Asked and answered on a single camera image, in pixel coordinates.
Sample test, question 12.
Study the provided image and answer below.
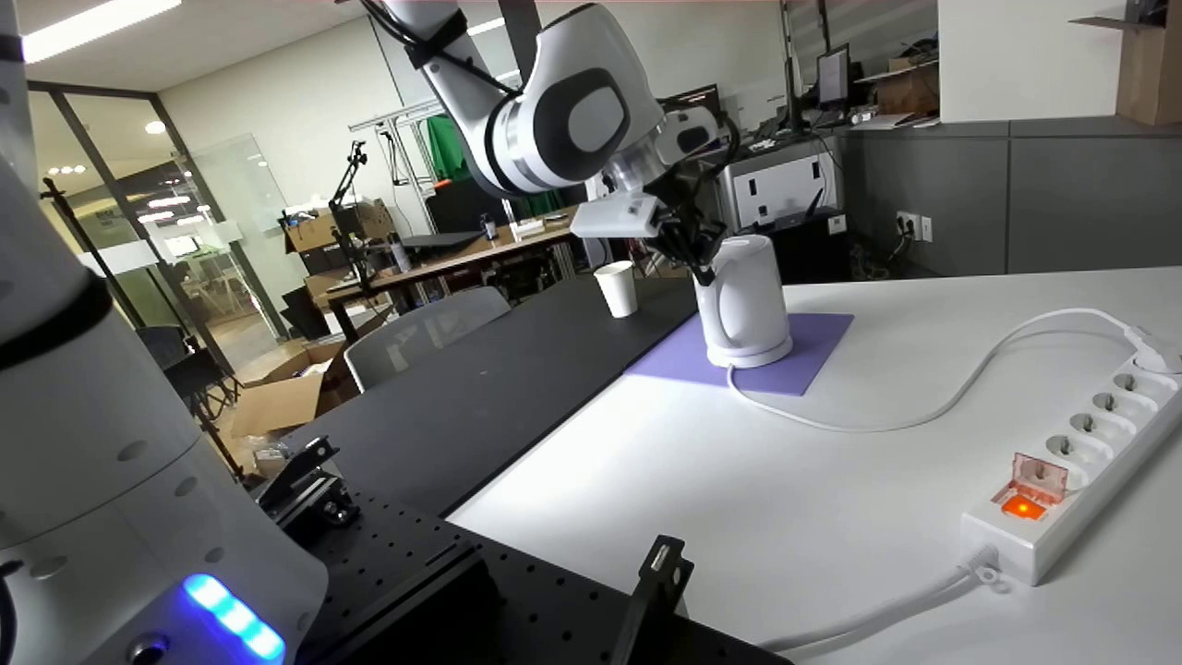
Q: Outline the white power strip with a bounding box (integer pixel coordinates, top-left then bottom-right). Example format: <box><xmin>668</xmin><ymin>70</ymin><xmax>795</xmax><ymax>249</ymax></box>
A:
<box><xmin>962</xmin><ymin>352</ymin><xmax>1182</xmax><ymax>592</ymax></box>

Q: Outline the white equipment cabinet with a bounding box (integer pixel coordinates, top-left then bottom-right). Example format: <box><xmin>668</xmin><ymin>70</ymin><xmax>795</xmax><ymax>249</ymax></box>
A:
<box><xmin>722</xmin><ymin>148</ymin><xmax>850</xmax><ymax>240</ymax></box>

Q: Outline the purple square mat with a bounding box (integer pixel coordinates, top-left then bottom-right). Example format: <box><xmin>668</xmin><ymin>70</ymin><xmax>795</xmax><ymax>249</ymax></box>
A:
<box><xmin>630</xmin><ymin>309</ymin><xmax>856</xmax><ymax>401</ymax></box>

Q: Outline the wooden office desk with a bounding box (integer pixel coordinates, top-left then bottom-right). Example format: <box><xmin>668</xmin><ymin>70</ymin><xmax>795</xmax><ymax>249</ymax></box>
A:
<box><xmin>321</xmin><ymin>202</ymin><xmax>630</xmax><ymax>343</ymax></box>

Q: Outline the green hanging cloth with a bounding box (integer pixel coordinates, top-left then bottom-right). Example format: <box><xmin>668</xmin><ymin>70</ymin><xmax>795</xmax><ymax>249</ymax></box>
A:
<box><xmin>422</xmin><ymin>111</ymin><xmax>492</xmax><ymax>187</ymax></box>

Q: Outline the black camera tripod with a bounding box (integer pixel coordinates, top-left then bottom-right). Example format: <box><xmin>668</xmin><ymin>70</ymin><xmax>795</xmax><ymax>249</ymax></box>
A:
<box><xmin>321</xmin><ymin>138</ymin><xmax>380</xmax><ymax>295</ymax></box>

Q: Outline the white paper cup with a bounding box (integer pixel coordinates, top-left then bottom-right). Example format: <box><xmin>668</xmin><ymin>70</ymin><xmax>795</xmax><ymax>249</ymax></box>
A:
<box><xmin>590</xmin><ymin>257</ymin><xmax>643</xmax><ymax>322</ymax></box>

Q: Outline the wooden wall shelf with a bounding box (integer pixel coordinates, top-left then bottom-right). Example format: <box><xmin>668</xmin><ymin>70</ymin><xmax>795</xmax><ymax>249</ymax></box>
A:
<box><xmin>1073</xmin><ymin>0</ymin><xmax>1182</xmax><ymax>134</ymax></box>

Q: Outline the white wall outlet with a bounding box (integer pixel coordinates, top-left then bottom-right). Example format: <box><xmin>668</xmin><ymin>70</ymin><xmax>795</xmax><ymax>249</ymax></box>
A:
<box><xmin>896</xmin><ymin>207</ymin><xmax>940</xmax><ymax>249</ymax></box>

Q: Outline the white electric kettle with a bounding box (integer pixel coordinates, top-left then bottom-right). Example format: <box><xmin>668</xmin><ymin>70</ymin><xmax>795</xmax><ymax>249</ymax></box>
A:
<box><xmin>686</xmin><ymin>228</ymin><xmax>797</xmax><ymax>373</ymax></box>

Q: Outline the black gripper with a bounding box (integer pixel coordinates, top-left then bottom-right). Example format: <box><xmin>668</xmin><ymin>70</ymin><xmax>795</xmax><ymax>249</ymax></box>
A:
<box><xmin>641</xmin><ymin>160</ymin><xmax>731</xmax><ymax>293</ymax></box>

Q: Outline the dark slim computer monitor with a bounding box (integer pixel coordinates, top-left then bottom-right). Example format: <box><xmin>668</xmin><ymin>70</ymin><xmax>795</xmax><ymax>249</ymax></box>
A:
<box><xmin>814</xmin><ymin>43</ymin><xmax>856</xmax><ymax>113</ymax></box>

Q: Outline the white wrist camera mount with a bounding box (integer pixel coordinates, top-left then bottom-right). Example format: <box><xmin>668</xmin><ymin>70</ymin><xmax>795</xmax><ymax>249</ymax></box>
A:
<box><xmin>571</xmin><ymin>181</ymin><xmax>673</xmax><ymax>242</ymax></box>

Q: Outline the grey office chair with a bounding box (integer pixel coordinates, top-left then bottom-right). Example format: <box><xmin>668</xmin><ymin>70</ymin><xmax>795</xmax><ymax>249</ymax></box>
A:
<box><xmin>342</xmin><ymin>283</ymin><xmax>515</xmax><ymax>400</ymax></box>

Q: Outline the brown cardboard box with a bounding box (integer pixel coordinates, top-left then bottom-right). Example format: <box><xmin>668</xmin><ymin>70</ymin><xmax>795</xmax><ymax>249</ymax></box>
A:
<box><xmin>217</xmin><ymin>352</ymin><xmax>363</xmax><ymax>480</ymax></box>

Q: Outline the black upright table clamp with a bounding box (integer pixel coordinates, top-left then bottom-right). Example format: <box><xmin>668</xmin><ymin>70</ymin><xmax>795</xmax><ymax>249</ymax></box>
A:
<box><xmin>611</xmin><ymin>533</ymin><xmax>699</xmax><ymax>665</ymax></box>

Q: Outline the black flat table clamp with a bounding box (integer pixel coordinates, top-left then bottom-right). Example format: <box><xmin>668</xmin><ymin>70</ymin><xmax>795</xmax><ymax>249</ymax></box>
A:
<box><xmin>252</xmin><ymin>433</ymin><xmax>363</xmax><ymax>547</ymax></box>

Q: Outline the ceiling light panel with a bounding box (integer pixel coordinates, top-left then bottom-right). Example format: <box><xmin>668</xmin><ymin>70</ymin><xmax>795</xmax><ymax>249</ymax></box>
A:
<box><xmin>17</xmin><ymin>0</ymin><xmax>184</xmax><ymax>70</ymax></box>

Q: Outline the white kettle power cable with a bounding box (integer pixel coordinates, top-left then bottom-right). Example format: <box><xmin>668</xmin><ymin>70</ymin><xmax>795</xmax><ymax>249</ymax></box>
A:
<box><xmin>726</xmin><ymin>303</ymin><xmax>1174</xmax><ymax>437</ymax></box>

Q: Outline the white power strip cable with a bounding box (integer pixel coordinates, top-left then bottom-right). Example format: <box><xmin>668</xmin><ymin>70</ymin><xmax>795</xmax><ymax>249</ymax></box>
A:
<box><xmin>757</xmin><ymin>553</ymin><xmax>1007</xmax><ymax>659</ymax></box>

